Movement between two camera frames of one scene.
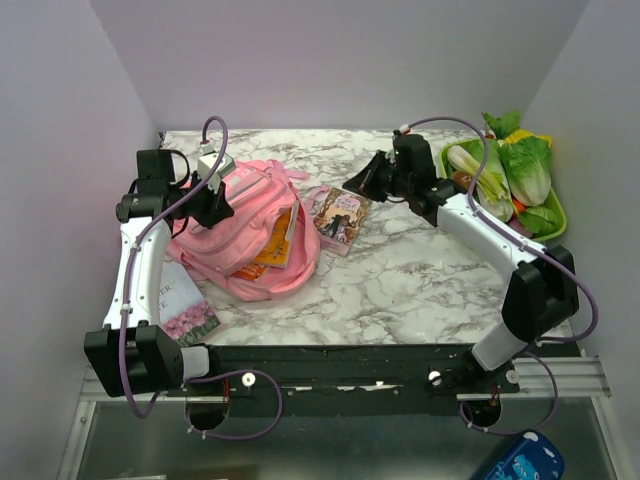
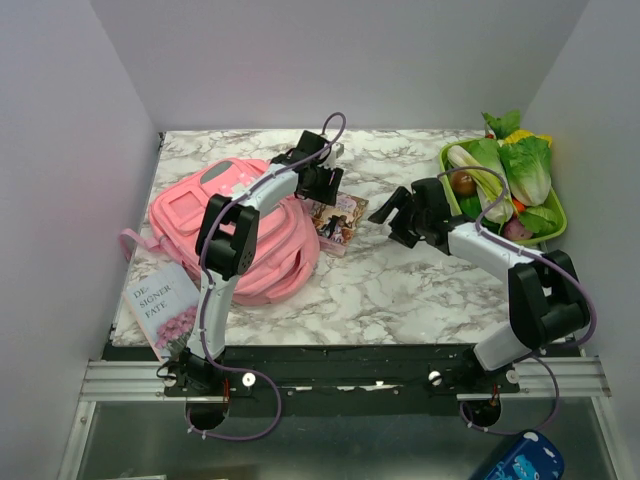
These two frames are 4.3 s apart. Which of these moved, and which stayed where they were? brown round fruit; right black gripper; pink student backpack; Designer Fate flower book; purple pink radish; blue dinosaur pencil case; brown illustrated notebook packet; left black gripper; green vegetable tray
Moved: left black gripper; right black gripper; pink student backpack
Stayed: blue dinosaur pencil case; purple pink radish; brown illustrated notebook packet; Designer Fate flower book; brown round fruit; green vegetable tray
